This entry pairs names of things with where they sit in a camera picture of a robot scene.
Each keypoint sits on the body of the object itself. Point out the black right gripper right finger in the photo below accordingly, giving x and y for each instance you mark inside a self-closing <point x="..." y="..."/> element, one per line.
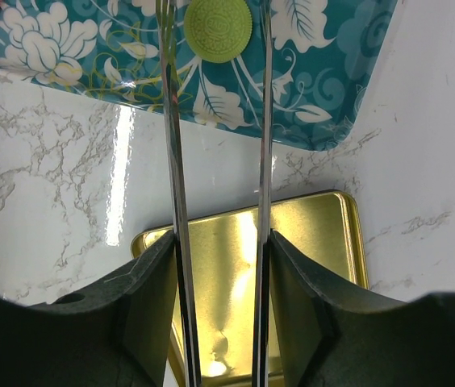
<point x="332" y="332"/>

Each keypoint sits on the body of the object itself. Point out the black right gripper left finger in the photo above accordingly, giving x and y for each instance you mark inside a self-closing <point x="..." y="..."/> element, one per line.
<point x="113" y="332"/>

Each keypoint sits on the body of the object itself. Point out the metal tongs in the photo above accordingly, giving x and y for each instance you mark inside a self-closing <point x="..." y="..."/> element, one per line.
<point x="165" y="13"/>

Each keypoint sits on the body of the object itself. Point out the green cookie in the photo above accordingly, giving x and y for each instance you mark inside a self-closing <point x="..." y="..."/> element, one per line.
<point x="216" y="30"/>

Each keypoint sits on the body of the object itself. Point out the gold tin lid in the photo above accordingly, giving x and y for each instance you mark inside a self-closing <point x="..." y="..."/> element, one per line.
<point x="324" y="226"/>

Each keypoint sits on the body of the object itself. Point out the teal floral tray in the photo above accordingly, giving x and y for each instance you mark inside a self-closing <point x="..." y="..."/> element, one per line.
<point x="324" y="53"/>

